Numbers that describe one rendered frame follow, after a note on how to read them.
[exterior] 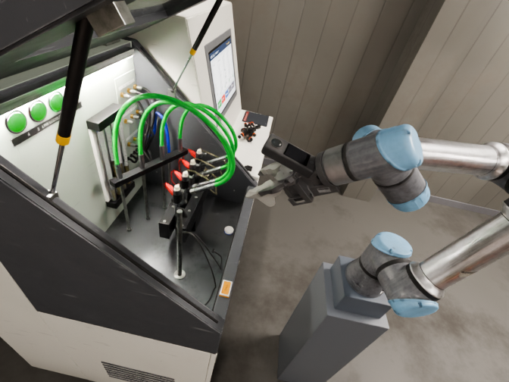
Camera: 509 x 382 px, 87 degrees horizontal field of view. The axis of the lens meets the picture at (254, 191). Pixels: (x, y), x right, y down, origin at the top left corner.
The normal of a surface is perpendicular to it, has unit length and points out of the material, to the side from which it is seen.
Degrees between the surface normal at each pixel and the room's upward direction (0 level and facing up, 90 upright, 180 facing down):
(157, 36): 90
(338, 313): 0
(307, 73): 90
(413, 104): 90
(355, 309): 90
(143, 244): 0
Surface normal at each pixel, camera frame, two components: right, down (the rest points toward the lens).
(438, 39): -0.13, 0.62
